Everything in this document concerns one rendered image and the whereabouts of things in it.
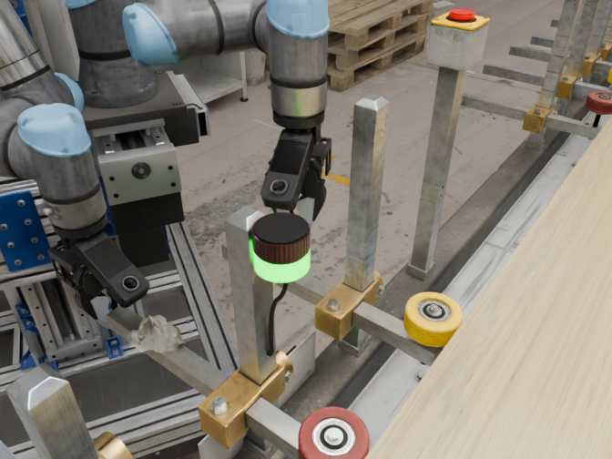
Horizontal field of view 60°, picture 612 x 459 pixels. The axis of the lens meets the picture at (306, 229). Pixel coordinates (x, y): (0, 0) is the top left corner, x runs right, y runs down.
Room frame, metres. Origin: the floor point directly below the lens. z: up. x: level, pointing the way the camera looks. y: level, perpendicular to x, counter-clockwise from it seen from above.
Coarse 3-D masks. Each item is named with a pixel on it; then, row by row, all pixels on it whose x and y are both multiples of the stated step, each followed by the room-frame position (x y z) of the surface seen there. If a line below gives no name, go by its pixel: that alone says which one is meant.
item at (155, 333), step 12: (144, 324) 0.56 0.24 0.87; (156, 324) 0.55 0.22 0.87; (132, 336) 0.53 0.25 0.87; (144, 336) 0.53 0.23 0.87; (156, 336) 0.53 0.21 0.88; (168, 336) 0.54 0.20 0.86; (180, 336) 0.54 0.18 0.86; (144, 348) 0.52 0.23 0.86; (156, 348) 0.52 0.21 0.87; (168, 348) 0.52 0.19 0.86
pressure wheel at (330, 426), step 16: (320, 416) 0.38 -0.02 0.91; (336, 416) 0.38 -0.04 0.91; (352, 416) 0.38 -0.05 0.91; (304, 432) 0.36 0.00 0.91; (320, 432) 0.36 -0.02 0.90; (336, 432) 0.35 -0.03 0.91; (352, 432) 0.36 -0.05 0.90; (304, 448) 0.34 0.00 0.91; (320, 448) 0.34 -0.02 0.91; (336, 448) 0.34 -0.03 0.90; (352, 448) 0.34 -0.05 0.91; (368, 448) 0.34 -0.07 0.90
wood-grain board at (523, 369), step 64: (576, 192) 0.88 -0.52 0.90; (512, 256) 0.68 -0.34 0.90; (576, 256) 0.68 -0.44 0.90; (512, 320) 0.54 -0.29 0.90; (576, 320) 0.54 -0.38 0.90; (448, 384) 0.43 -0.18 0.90; (512, 384) 0.43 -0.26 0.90; (576, 384) 0.43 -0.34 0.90; (384, 448) 0.34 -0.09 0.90; (448, 448) 0.34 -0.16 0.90; (512, 448) 0.34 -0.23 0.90; (576, 448) 0.34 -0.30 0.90
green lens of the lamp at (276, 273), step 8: (256, 256) 0.43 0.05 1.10; (304, 256) 0.43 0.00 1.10; (256, 264) 0.43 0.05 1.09; (264, 264) 0.42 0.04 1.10; (272, 264) 0.42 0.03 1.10; (288, 264) 0.42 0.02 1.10; (296, 264) 0.42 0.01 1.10; (304, 264) 0.43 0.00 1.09; (264, 272) 0.42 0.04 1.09; (272, 272) 0.42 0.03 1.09; (280, 272) 0.41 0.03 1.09; (288, 272) 0.42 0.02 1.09; (296, 272) 0.42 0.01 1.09; (304, 272) 0.43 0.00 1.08; (272, 280) 0.42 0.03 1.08; (280, 280) 0.41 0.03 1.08; (288, 280) 0.42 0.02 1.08
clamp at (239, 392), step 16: (288, 368) 0.49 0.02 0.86; (224, 384) 0.45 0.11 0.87; (240, 384) 0.45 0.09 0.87; (256, 384) 0.45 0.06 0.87; (272, 384) 0.46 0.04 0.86; (208, 400) 0.43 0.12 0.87; (224, 400) 0.43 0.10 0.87; (240, 400) 0.43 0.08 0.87; (256, 400) 0.43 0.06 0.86; (272, 400) 0.46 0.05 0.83; (208, 416) 0.40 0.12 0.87; (224, 416) 0.40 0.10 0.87; (240, 416) 0.41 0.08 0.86; (208, 432) 0.41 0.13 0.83; (224, 432) 0.39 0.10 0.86; (240, 432) 0.41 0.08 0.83
